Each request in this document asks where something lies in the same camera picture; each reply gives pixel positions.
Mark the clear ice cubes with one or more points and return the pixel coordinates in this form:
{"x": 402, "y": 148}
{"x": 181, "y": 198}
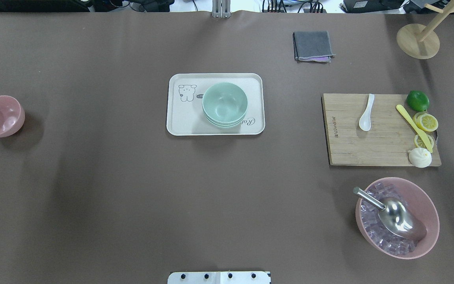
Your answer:
{"x": 376, "y": 231}

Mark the aluminium frame post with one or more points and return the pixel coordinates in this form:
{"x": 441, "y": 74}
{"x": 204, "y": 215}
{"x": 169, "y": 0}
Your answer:
{"x": 221, "y": 9}

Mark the green lime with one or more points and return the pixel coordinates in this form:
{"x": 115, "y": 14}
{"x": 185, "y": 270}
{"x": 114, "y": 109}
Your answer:
{"x": 418, "y": 101}

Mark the cream serving tray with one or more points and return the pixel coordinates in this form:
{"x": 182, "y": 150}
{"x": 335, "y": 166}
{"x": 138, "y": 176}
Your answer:
{"x": 185, "y": 116}

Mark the wooden mug tree stand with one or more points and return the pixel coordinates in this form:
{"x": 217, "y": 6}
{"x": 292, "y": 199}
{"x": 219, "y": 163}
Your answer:
{"x": 420, "y": 41}

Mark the yellow plastic knife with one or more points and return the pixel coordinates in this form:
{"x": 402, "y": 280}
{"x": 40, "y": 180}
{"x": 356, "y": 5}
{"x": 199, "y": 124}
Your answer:
{"x": 403, "y": 112}

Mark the wooden cutting board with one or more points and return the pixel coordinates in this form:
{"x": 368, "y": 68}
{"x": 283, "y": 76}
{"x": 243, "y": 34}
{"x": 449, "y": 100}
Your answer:
{"x": 387, "y": 143}

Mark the large pink bowl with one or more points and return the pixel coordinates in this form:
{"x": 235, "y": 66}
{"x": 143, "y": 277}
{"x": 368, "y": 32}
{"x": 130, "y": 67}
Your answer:
{"x": 420, "y": 205}

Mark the metal ice scoop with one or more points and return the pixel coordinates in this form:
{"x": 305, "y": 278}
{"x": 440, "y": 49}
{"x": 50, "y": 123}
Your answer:
{"x": 395, "y": 216}

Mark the grey folded cloth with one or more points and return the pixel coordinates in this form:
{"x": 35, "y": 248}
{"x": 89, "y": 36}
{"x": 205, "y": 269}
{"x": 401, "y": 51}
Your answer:
{"x": 312, "y": 46}

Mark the white mounting plate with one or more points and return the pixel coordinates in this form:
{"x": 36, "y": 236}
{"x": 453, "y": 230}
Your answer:
{"x": 220, "y": 277}

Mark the small pink bowl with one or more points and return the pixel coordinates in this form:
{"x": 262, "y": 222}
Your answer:
{"x": 12, "y": 115}

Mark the white ceramic spoon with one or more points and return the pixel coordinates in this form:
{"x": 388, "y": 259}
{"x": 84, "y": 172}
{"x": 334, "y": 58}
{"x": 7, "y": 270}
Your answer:
{"x": 365, "y": 119}

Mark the stacked green bowls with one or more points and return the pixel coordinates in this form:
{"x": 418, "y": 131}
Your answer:
{"x": 224, "y": 104}

